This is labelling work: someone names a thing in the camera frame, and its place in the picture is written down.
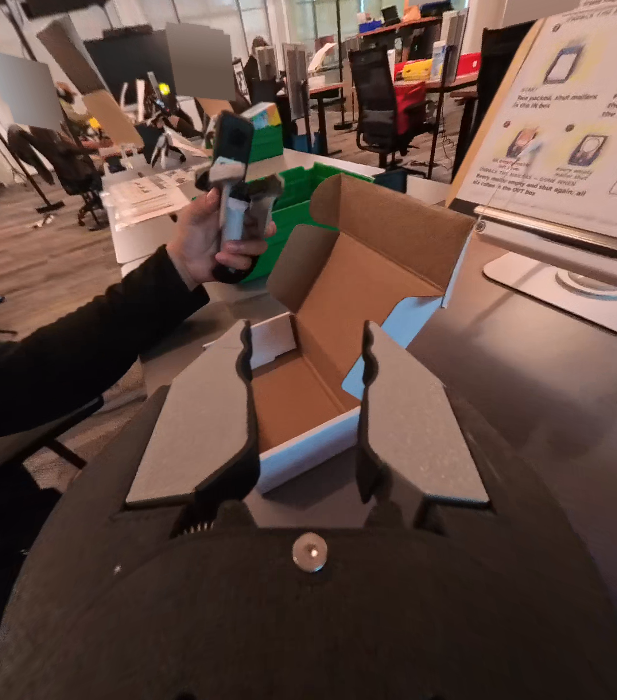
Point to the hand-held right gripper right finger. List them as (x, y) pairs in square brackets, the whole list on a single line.
[(418, 437)]

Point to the blue bucket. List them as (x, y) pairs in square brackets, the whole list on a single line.
[(306, 143)]

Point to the white cardboard mailer box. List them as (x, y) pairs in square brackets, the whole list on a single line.
[(352, 284)]

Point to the yellow case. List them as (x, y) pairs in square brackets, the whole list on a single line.
[(417, 70)]

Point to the red bag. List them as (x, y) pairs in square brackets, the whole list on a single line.
[(409, 106)]

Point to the black mesh office chair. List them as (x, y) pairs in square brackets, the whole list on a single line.
[(374, 98), (505, 71)]

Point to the printed instruction sheet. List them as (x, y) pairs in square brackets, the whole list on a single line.
[(571, 136)]

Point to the person's left hand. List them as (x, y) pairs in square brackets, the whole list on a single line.
[(193, 235)]

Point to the brown cardboard sheet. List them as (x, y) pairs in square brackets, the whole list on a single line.
[(114, 117)]

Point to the white hobby robot arm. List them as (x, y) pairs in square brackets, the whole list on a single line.
[(166, 147)]

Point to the black monitor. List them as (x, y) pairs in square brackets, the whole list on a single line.
[(122, 65)]

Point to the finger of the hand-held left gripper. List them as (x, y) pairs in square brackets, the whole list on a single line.
[(221, 176), (266, 187)]

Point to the red storage bin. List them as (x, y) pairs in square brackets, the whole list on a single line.
[(469, 64)]

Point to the colourful printed pack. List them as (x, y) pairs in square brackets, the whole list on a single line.
[(264, 116)]

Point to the person's left forearm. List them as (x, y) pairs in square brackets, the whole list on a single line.
[(68, 355)]

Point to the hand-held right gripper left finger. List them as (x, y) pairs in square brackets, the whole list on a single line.
[(199, 437)]

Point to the dark grey chair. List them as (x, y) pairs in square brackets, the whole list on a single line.
[(13, 437)]

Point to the instruction sheet on stand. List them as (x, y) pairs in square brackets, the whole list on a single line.
[(560, 273)]

